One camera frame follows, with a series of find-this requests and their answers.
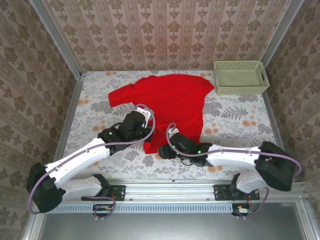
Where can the small connector board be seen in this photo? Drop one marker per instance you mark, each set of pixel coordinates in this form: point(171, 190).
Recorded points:
point(102, 209)
point(242, 210)

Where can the aluminium corner post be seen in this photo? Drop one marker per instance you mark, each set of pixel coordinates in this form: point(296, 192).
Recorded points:
point(57, 42)
point(280, 35)

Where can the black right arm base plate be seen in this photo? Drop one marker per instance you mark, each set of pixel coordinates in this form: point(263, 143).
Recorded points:
point(221, 192)

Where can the aluminium frame rail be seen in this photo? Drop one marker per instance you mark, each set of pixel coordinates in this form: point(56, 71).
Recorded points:
point(170, 191)

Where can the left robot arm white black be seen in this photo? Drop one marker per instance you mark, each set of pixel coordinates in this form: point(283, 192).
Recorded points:
point(75, 162)

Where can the floral table cover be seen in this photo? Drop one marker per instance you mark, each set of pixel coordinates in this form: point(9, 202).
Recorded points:
point(237, 120)

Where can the grey sheet metal panel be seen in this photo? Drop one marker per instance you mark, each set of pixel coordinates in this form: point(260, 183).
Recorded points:
point(162, 227)

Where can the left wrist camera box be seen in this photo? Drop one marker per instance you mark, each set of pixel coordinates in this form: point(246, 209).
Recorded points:
point(144, 113)

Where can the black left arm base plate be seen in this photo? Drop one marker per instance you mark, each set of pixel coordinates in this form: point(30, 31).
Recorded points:
point(118, 193)

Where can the cream perforated plastic basket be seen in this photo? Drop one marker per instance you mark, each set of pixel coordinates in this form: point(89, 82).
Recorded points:
point(240, 90)

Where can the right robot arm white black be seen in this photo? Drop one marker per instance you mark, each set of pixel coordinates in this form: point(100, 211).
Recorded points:
point(237, 158)

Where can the red t-shirt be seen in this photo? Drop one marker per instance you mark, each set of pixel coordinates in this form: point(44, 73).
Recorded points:
point(175, 100)

